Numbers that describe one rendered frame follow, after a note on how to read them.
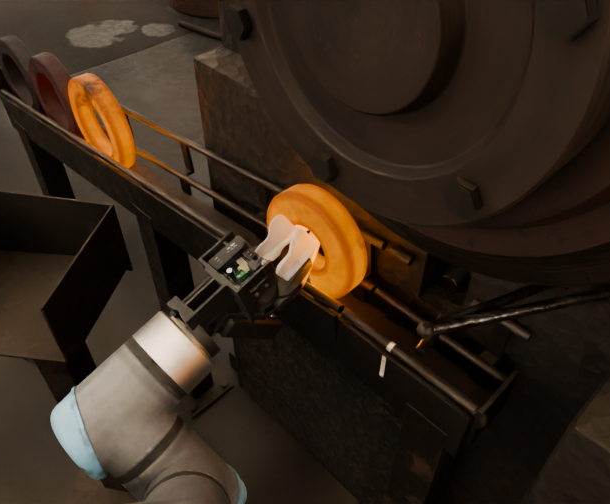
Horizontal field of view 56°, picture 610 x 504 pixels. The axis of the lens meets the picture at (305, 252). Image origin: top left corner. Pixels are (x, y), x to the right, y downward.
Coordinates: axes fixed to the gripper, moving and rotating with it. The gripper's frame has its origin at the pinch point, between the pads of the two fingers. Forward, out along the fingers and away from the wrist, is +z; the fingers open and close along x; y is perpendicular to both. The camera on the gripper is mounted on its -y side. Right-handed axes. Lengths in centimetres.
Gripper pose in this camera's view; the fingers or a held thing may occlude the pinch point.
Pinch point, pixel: (314, 231)
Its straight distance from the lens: 72.5
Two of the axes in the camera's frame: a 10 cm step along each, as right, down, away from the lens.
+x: -7.0, -5.0, 5.1
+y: -2.0, -5.6, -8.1
